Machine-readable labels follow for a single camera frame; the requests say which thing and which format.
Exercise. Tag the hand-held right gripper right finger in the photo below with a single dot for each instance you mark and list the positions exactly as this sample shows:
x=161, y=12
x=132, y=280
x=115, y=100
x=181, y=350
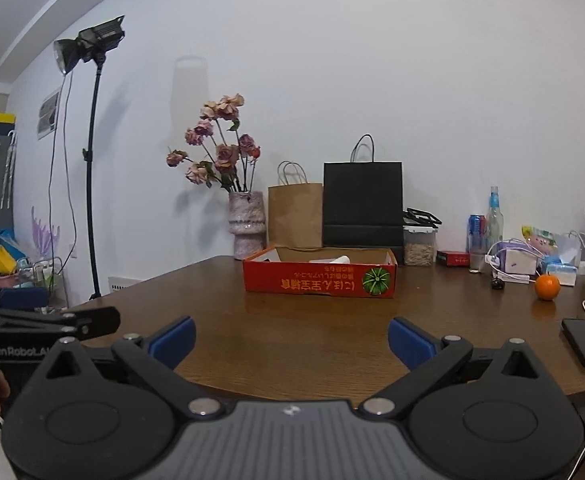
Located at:
x=407, y=342

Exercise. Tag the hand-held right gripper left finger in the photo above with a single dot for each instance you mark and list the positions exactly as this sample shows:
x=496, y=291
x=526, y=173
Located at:
x=175, y=340

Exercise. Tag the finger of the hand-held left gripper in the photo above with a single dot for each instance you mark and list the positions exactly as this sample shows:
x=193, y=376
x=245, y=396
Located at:
x=97, y=321
x=22, y=297

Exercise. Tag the white cup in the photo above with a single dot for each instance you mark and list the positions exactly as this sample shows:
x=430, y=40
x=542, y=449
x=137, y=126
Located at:
x=341, y=259

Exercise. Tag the orange cardboard box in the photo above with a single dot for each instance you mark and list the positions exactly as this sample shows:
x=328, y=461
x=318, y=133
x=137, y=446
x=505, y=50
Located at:
x=297, y=277

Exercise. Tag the blue plastic bag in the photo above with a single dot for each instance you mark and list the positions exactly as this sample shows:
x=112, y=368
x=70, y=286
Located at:
x=0, y=237

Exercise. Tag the purple lavender decoration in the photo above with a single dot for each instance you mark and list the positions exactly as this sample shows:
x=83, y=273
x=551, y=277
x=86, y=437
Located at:
x=42, y=235

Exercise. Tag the clear container of oats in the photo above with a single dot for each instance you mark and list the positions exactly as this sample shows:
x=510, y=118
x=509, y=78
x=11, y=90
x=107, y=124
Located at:
x=419, y=252

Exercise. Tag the flat red box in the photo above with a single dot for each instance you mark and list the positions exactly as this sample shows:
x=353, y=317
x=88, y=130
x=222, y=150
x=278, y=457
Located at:
x=452, y=258

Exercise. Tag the clear drinking glass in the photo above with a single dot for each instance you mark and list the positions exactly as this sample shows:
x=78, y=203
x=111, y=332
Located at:
x=477, y=263

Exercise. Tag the small black earbud case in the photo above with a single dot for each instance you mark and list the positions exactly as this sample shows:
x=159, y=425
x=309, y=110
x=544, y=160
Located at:
x=497, y=285

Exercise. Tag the black folded tray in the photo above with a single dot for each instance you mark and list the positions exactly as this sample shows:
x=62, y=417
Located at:
x=422, y=217

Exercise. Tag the blue drink can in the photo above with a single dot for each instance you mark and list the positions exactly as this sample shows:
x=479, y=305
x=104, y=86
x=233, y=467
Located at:
x=476, y=230

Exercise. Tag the purple tissue pack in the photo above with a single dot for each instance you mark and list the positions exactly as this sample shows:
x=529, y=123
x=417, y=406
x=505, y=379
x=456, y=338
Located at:
x=502, y=250

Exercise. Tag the white charger box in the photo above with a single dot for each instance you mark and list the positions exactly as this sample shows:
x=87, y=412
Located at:
x=519, y=261

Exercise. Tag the black paper bag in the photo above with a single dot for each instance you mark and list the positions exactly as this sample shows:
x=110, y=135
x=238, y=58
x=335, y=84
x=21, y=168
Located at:
x=362, y=200

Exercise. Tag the orange fruit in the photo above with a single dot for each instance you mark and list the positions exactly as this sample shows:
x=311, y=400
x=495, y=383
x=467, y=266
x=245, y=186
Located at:
x=547, y=287

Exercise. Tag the clear glass bottle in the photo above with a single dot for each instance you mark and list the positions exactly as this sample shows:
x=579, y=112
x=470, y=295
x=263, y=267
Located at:
x=494, y=220

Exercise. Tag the colourful snack bag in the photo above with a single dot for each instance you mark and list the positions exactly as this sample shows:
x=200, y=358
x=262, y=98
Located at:
x=539, y=237

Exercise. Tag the brown paper bag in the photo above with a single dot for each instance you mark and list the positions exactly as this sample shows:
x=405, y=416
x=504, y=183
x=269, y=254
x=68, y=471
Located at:
x=295, y=215

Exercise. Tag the blue white tissue box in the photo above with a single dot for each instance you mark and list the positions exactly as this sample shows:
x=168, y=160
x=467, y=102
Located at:
x=562, y=272

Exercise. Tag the dried roses bouquet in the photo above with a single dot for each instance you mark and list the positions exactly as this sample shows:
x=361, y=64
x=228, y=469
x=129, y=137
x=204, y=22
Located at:
x=225, y=155

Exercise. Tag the black studio light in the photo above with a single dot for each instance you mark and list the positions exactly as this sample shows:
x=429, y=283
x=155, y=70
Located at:
x=95, y=37

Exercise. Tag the wall poster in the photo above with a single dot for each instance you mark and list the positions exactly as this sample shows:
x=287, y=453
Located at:
x=49, y=112

